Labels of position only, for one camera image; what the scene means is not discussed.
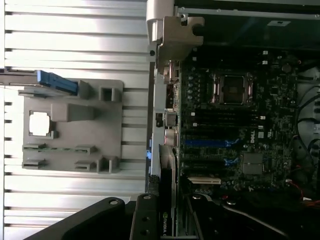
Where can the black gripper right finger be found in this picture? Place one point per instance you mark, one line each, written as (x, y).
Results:
(212, 220)

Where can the green motherboard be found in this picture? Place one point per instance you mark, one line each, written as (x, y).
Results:
(275, 125)

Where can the blue expansion slot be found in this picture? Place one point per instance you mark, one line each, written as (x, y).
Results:
(207, 143)

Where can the white expansion slot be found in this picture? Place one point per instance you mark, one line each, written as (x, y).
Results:
(204, 180)

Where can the grey card retention latch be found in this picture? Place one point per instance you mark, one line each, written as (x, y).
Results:
(175, 37)

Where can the green RAM stick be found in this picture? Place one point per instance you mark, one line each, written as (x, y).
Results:
(60, 149)

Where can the hard disk with blue caddy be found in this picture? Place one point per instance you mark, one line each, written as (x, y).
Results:
(55, 81)

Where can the black expansion slot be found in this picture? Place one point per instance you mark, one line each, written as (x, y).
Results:
(205, 163)

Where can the black open PC case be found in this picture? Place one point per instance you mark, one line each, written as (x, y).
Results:
(250, 37)

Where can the silver CPU chip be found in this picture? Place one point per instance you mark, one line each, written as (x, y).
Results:
(39, 124)

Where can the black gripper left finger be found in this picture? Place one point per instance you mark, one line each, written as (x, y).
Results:
(146, 220)

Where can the CPU socket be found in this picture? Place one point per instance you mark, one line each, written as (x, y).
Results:
(233, 88)

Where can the grey plastic parts rack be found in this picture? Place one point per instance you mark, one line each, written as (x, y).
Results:
(75, 135)

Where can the chipset heatsink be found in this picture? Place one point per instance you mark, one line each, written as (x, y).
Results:
(253, 163)

